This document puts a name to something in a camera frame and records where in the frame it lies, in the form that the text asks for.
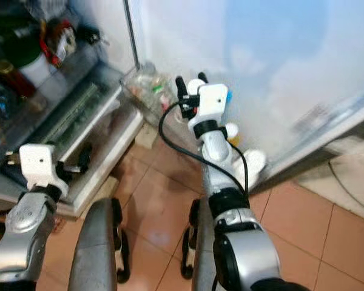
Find clear fridge door bin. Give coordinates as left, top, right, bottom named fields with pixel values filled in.
left=121, top=61, right=207, bottom=161

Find white open fridge body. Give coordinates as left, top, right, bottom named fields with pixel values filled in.
left=0, top=0, right=140, bottom=216

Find clear fridge crisper drawer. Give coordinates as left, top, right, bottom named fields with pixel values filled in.
left=33, top=64, right=128, bottom=158

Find white fridge door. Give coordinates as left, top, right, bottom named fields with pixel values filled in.
left=126, top=0, right=364, bottom=182

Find small white round bottle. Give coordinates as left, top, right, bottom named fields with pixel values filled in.
left=224, top=123, right=241, bottom=141

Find silver left robot leg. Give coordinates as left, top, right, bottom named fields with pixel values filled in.
left=68, top=197, right=123, bottom=291

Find silver robot leg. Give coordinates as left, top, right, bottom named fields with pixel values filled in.
left=181, top=199, right=219, bottom=291
left=68, top=197, right=123, bottom=291

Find large white round bottle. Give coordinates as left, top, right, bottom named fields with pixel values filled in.
left=241, top=149, right=268, bottom=182

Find small black object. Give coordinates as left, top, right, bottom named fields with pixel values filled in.
left=79, top=25, right=104, bottom=46

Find dark jar with gold lid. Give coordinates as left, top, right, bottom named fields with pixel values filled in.
left=0, top=59, right=34, bottom=101

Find red food packet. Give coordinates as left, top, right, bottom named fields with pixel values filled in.
left=41, top=18, right=79, bottom=66

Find green bottle with white label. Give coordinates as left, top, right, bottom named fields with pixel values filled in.
left=0, top=12, right=49, bottom=85

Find silver right robot leg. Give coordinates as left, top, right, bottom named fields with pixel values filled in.
left=181, top=199, right=219, bottom=291

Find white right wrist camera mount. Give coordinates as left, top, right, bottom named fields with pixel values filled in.
left=187, top=81, right=229, bottom=125

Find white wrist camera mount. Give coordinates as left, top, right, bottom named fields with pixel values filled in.
left=18, top=143, right=67, bottom=198
left=187, top=81, right=229, bottom=125

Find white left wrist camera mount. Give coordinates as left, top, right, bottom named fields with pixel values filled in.
left=18, top=143, right=67, bottom=198

